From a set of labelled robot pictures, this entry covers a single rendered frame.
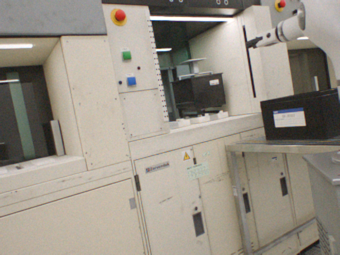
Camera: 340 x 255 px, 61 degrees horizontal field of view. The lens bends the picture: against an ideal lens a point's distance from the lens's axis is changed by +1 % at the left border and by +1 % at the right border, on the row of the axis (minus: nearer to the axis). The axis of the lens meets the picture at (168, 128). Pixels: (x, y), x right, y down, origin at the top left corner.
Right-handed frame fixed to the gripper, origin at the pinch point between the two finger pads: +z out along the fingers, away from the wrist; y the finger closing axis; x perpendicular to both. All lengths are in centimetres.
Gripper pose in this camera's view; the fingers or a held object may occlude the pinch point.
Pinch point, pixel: (252, 44)
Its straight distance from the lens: 140.2
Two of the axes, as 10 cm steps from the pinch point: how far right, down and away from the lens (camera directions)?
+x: -1.8, -9.8, -0.5
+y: 8.3, -1.8, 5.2
